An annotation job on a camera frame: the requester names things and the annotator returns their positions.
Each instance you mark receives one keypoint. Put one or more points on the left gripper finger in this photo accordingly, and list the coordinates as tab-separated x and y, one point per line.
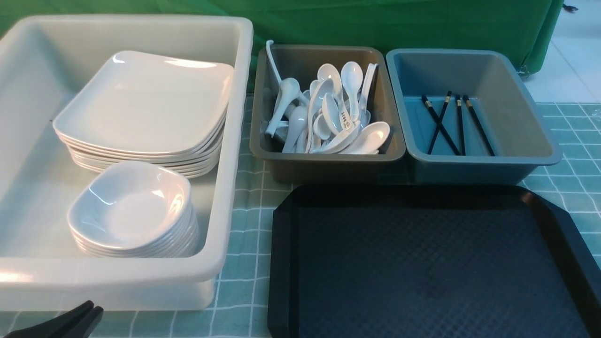
47	328
82	327

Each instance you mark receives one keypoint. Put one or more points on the small white sauce bowl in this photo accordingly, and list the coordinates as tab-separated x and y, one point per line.
128	204

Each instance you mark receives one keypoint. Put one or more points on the white square rice plate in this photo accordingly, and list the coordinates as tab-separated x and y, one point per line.
146	104

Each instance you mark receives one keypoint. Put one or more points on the black chopstick gold band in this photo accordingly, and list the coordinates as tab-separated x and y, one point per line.
459	113
439	122

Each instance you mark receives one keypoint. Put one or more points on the white soup spoon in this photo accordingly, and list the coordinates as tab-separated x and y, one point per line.
289	89

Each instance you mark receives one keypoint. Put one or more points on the stack of white small bowls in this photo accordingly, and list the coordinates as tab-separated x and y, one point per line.
179	241

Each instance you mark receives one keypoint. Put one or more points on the green checked tablecloth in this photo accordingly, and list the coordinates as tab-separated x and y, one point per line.
244	263

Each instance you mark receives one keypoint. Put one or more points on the stack of white square plates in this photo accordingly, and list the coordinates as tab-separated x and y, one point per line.
192	165

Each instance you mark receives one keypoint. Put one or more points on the large white plastic tub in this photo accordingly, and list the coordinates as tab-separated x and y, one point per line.
45	61

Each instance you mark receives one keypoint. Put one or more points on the pile of white soup spoons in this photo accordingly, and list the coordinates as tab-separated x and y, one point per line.
332	116

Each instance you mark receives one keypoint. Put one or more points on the grey-brown plastic bin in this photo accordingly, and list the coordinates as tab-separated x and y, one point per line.
302	62

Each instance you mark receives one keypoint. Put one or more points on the black serving tray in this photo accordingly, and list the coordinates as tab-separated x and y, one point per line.
429	261

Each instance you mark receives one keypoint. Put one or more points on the black chopstick in bin left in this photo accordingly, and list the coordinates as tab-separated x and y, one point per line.
445	133

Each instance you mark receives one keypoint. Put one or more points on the black chopstick in bin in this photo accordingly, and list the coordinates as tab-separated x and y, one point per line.
478	125
445	133

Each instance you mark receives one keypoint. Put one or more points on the black chopstick in bin right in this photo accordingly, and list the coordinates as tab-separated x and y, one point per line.
478	125

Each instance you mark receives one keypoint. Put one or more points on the blue-grey plastic bin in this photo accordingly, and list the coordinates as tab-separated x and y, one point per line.
520	140

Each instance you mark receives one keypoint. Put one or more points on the green backdrop cloth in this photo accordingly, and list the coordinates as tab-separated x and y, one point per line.
518	29

